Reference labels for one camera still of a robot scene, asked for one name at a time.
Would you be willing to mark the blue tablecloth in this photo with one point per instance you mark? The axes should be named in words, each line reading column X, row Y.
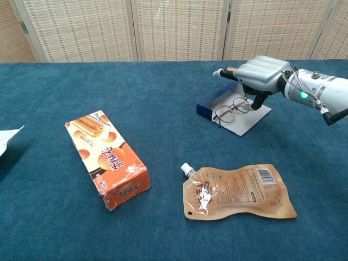
column 136, row 95

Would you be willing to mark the orange biscuit box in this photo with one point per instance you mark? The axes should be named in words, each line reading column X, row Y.
column 108, row 163

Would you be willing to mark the brown spout pouch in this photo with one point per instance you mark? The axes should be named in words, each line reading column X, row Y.
column 239, row 190

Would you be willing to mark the woven bamboo screen panel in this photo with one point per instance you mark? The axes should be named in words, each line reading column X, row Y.
column 277, row 27
column 179, row 30
column 337, row 35
column 13, row 32
column 79, row 30

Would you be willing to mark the thin metal frame eyeglasses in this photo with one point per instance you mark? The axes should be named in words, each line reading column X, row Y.
column 225, row 112

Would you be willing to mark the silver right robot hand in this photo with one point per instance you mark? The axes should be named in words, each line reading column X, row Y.
column 261, row 73

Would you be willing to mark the blue glasses case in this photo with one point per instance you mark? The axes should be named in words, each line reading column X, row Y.
column 244, row 122

